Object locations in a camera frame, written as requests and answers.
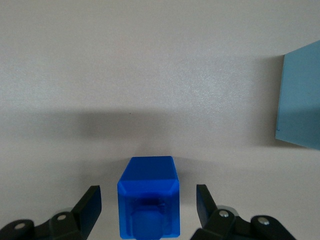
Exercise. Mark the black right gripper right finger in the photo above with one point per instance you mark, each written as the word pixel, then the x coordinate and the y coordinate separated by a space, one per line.
pixel 220 225

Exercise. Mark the blue plastic block part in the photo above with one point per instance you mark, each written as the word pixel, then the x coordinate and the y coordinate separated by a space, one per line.
pixel 147 172

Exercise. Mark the gray square socket base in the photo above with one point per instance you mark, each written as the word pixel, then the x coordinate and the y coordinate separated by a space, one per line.
pixel 300 100

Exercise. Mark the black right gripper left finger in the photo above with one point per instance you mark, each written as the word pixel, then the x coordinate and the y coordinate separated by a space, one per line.
pixel 75 220

